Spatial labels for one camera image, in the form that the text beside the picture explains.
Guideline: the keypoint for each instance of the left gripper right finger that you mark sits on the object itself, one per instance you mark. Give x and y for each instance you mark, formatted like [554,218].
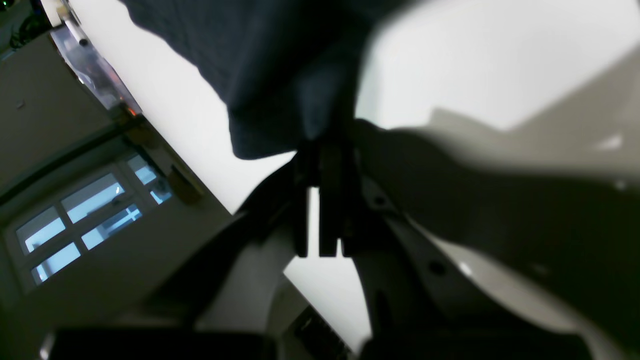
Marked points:
[389,194]

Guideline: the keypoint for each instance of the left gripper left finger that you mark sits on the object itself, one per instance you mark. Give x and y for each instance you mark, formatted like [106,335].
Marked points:
[230,283]

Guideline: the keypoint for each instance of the black T-shirt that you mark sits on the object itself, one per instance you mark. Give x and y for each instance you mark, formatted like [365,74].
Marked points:
[287,70]

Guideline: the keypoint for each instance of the orange-edged circuit board case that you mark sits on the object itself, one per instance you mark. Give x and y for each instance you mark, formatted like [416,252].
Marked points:
[93,71]

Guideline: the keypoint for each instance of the window with white frame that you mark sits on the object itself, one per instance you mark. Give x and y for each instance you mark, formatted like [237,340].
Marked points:
[81,214]

